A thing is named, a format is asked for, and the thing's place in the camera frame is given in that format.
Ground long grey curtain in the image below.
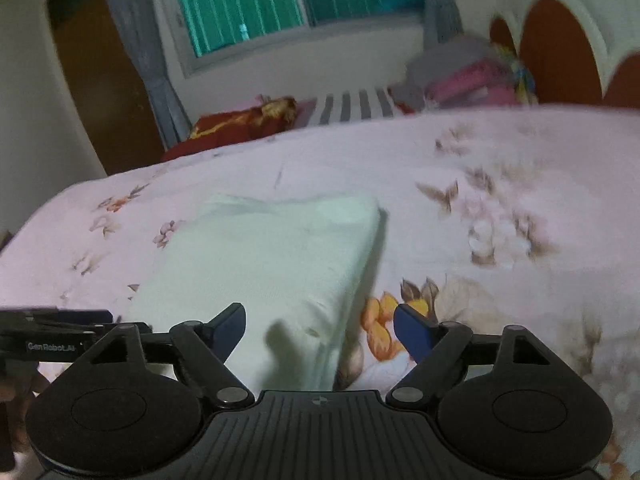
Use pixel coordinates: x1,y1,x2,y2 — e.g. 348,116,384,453
95,0,191,148

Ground person's left hand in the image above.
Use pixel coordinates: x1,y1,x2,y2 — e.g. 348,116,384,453
0,374,51,456

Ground pink folded clothes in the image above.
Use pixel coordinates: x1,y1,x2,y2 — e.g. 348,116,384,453
425,60,521,108

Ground pale white small garment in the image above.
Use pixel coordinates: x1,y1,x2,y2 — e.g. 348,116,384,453
122,192,388,393

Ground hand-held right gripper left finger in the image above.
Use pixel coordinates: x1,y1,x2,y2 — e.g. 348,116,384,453
75,303,256,408

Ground white and brown headboard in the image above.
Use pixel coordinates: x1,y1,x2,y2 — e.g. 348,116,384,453
487,0,640,111

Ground window with green grille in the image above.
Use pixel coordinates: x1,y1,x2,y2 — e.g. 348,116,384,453
145,0,436,78

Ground striped grey white pillow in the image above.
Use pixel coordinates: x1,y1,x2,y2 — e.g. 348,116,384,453
300,87,401,128

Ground pink floral bed sheet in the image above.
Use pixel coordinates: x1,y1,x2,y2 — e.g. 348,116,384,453
0,105,640,480

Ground red and yellow pillow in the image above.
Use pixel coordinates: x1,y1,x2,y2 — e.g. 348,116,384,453
160,95,298,163

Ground brown wooden door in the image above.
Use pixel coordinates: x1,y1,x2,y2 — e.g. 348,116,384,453
47,0,166,176

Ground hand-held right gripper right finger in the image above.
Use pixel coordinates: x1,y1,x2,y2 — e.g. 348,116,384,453
386,303,557,408

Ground short grey curtain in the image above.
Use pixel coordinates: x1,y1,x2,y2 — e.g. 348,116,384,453
415,0,463,51

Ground colourful patterned cloth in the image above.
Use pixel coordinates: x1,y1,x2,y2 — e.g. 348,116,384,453
492,42,540,106

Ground pile of clothes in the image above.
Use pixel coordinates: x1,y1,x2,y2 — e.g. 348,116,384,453
390,35,496,113

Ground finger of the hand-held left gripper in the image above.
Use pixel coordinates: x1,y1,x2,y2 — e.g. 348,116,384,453
0,308,115,325
0,323,153,336

